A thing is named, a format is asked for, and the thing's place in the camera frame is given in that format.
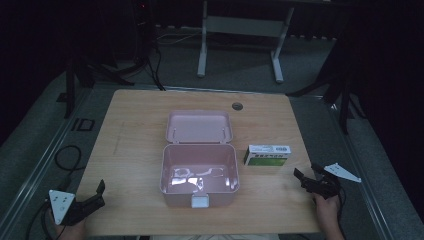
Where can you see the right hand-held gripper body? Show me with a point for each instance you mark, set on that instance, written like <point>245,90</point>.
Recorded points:
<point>325,186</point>

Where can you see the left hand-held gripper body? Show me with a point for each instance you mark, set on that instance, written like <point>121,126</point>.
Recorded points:
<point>61,203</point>

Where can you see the green and white medicine box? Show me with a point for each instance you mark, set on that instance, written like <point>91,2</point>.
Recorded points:
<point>266,156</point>

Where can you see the pink plastic storage box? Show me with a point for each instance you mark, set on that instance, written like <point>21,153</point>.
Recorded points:
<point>200,156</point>

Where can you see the person's right hand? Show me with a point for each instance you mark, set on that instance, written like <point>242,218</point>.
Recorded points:
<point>326,210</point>

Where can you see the person's left hand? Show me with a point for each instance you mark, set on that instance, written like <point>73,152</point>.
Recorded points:
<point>71,230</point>

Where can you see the black metal stand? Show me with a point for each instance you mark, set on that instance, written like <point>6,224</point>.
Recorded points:
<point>70,86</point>
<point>345,100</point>

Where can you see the dark computer tower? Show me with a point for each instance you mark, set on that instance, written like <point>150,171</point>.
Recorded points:
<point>143,30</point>

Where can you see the metal floor rail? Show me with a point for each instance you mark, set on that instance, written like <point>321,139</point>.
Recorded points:
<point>360,166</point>
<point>36,170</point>

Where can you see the white metal desk frame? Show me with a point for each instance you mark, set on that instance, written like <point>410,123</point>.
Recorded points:
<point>246,26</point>

